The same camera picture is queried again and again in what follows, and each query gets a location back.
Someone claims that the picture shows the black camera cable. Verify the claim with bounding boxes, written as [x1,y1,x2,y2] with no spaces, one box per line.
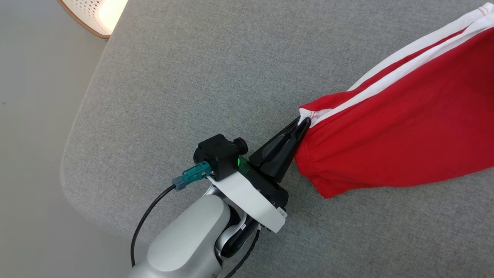
[130,185,176,268]

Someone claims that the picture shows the white perforated laundry basket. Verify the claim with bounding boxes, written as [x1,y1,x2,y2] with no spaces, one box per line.
[57,0,129,40]

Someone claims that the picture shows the teal camera cable connector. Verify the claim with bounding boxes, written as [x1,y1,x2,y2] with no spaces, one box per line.
[172,161,212,192]

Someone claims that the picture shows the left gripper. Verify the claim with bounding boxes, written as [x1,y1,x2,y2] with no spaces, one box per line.
[208,117,311,234]

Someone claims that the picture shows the red shorts with white stripe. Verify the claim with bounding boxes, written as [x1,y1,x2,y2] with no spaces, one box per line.
[294,2,494,199]

